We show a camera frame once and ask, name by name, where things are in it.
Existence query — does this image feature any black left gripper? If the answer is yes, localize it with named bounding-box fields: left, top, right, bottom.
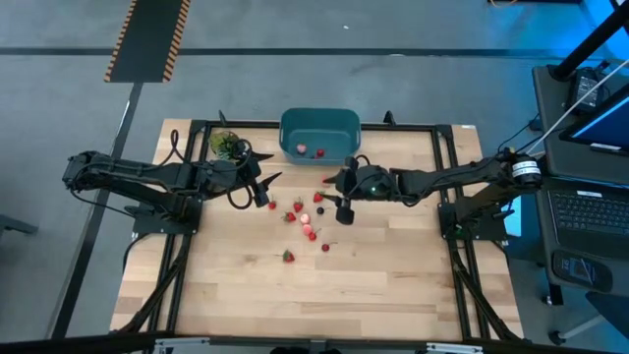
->
left=199, top=145, right=284, bottom=207

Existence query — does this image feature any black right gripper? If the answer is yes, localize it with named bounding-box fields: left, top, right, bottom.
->
left=321, top=155, right=401, bottom=226

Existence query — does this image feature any teal plastic tub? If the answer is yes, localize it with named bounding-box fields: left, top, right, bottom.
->
left=278, top=107, right=363, bottom=167

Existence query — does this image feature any green artificial potted plant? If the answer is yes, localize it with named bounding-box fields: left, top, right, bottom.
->
left=208, top=130, right=247, bottom=162

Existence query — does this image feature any black mat with orange stripes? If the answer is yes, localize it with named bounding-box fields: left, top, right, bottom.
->
left=103, top=0, right=192, bottom=84

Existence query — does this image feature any black equipment cart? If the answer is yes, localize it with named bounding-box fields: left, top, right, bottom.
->
left=532, top=63, right=629, bottom=301

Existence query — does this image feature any black laptop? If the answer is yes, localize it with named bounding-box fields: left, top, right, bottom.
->
left=535, top=175, right=629, bottom=262

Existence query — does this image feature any grey chair leg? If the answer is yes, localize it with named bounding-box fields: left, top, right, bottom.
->
left=0, top=213, right=39, bottom=238

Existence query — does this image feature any black front crossbar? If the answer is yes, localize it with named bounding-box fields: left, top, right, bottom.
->
left=0, top=332, right=629, bottom=354

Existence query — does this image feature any black handheld controller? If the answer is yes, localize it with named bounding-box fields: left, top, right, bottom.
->
left=550, top=249, right=614, bottom=294

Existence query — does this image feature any black power brick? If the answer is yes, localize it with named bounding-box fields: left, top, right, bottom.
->
left=572, top=66, right=603, bottom=112

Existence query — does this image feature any monitor with blue screen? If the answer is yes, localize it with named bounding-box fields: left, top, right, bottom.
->
left=559, top=83, right=629, bottom=157

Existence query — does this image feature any black diagonal pole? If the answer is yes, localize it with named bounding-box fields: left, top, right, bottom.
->
left=549, top=0, right=629, bottom=83

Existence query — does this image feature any black office chair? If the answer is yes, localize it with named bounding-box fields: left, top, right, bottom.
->
left=547, top=289, right=629, bottom=346

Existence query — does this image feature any black aluminium table frame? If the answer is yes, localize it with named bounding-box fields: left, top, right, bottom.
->
left=110, top=110, right=525, bottom=345

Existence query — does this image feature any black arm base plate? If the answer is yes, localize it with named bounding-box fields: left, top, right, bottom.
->
left=437, top=201, right=508, bottom=242
left=131, top=196, right=203, bottom=235

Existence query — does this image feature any black floor cable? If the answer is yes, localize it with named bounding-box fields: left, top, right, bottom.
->
left=496, top=113, right=542, bottom=154

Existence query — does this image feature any silver metal bracket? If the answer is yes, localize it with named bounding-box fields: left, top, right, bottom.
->
left=152, top=336, right=211, bottom=354
left=425, top=342, right=486, bottom=354

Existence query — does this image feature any white cable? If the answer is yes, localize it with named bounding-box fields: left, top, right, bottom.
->
left=525, top=58, right=629, bottom=156

